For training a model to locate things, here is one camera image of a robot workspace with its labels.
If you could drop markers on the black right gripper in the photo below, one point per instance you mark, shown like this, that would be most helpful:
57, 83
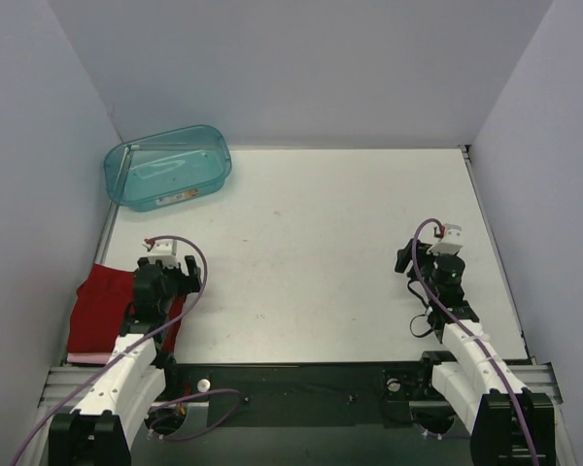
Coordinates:
419, 254

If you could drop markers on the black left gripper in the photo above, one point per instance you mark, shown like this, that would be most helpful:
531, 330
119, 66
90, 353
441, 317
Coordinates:
176, 274

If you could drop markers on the red t shirt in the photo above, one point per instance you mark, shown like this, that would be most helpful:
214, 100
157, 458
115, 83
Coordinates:
98, 313

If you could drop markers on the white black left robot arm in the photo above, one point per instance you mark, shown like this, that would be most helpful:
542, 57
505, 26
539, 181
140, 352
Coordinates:
101, 427

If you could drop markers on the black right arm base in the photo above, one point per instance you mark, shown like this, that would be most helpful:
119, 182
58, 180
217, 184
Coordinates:
411, 380

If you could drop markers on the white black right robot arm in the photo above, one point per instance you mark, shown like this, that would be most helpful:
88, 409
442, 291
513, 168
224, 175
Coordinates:
507, 423

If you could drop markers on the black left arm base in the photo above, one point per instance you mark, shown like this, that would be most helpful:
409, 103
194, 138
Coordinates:
181, 380

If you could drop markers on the teal transparent plastic bin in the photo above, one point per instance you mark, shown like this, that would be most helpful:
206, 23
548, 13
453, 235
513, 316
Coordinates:
167, 168

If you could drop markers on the pink folded t shirt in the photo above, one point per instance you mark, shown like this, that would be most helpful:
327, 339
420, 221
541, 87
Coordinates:
97, 358

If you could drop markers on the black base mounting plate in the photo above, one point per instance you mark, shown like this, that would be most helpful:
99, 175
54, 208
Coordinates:
338, 395

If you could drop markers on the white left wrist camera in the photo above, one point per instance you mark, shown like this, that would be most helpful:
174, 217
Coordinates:
164, 252

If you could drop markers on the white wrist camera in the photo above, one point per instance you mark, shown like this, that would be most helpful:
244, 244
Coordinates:
448, 240
164, 252

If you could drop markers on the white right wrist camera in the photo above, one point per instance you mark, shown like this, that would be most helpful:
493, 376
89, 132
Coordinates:
448, 240

